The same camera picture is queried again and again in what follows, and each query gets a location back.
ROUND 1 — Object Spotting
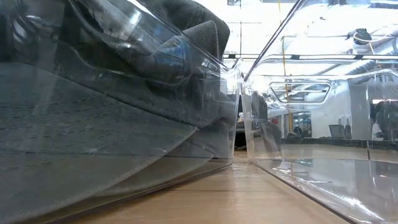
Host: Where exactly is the clear plastic bin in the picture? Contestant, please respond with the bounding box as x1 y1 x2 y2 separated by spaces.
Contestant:
242 0 398 224
0 0 244 224

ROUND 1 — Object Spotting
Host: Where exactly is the black mounted camera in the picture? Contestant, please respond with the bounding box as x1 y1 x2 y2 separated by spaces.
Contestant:
346 27 373 47

